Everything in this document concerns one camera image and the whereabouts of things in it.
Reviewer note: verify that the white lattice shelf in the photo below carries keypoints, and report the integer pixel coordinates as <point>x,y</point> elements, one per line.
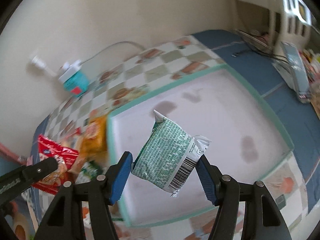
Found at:
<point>290,21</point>

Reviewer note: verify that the white power strip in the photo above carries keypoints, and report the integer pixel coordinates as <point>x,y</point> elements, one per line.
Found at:
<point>68,70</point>

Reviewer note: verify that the orange yellow bread packet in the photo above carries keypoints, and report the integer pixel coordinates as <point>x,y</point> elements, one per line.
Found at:
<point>93,145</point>

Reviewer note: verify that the teal toy box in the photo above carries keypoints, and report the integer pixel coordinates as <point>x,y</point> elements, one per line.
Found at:
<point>77,84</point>

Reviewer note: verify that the checkered patterned tablecloth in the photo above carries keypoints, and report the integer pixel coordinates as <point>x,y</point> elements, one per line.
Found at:
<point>267,207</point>

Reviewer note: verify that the green biscuit packet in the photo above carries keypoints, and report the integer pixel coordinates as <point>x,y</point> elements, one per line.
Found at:
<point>89,171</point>

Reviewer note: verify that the smartphone on stand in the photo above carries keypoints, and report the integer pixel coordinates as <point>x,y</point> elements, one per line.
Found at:
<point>297,71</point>

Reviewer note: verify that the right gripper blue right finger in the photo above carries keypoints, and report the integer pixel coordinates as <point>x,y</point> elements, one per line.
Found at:
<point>222,191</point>

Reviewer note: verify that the white plug adapter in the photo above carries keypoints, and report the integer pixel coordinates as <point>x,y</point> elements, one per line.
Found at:
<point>40,64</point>

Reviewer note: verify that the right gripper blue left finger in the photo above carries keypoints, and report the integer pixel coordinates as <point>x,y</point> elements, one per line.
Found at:
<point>105,192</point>

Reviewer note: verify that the green white snack packet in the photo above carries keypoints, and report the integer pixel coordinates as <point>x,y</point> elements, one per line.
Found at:
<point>169,156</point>

